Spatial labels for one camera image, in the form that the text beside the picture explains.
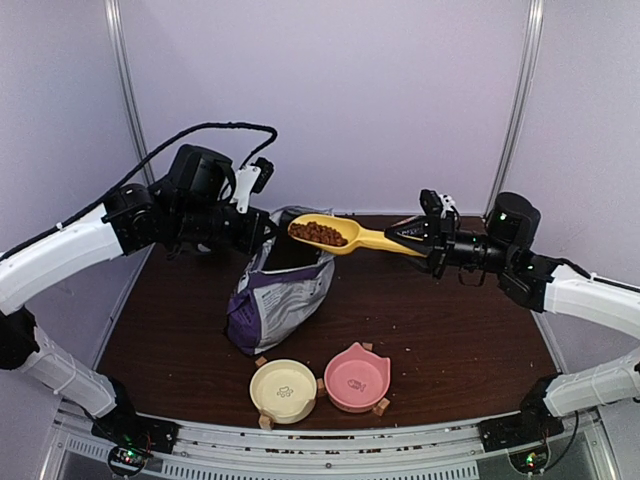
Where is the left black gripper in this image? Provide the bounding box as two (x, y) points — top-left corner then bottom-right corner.
(171, 199), (277, 253)

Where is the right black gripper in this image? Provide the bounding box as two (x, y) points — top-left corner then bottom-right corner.
(383, 210), (516, 280)

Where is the purple puppy food bag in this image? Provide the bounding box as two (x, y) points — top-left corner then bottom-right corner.
(224, 206), (335, 356)

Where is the yellow plastic scoop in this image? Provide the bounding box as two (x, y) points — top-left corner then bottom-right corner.
(287, 214), (423, 257)

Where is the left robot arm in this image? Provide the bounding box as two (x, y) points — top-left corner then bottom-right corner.
(1, 145), (275, 444)

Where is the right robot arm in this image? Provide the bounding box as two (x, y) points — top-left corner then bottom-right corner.
(384, 190), (639, 442)

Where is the brown kibble pet food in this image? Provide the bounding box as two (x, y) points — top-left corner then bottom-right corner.
(289, 221), (348, 247)

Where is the pink cat-ear pet bowl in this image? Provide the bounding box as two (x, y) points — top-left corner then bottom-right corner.
(323, 342), (391, 414)

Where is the cream pet bowl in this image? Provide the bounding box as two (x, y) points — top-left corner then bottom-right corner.
(249, 359), (318, 425)

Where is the blue zigzag patterned bowl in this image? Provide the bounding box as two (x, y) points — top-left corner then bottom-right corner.
(391, 215), (426, 239)

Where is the wooden block front right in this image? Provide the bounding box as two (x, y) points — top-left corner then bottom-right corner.
(373, 397), (390, 416)

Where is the wooden block between bowls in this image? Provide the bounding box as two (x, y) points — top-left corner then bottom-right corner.
(316, 378), (326, 396)

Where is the wooden block front left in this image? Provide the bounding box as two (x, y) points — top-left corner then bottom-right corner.
(259, 415), (274, 431)

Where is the right circuit board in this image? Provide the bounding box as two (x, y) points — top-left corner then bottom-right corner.
(509, 445), (550, 476)

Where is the circuit board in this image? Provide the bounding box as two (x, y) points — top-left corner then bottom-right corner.
(107, 446), (149, 478)
(509, 445), (550, 476)

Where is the left circuit board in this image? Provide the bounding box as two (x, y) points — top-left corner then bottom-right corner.
(107, 446), (149, 478)

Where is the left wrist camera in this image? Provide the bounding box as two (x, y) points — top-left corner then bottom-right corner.
(231, 157), (274, 214)

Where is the left black braided cable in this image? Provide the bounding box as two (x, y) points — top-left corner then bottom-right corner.
(9, 120), (279, 251)

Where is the front aluminium rail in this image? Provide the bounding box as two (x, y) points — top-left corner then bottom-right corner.
(49, 389), (621, 480)

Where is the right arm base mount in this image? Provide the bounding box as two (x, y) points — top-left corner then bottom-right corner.
(478, 374), (564, 452)

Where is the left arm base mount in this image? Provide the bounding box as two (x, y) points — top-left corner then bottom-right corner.
(86, 377), (179, 454)

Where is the right aluminium frame post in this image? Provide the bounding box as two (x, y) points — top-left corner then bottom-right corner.
(483, 0), (545, 218)

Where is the aluminium frame post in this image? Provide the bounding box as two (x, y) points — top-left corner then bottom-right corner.
(104, 0), (148, 164)
(483, 0), (545, 218)

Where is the left aluminium frame post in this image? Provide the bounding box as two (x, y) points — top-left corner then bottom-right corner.
(104, 0), (148, 164)

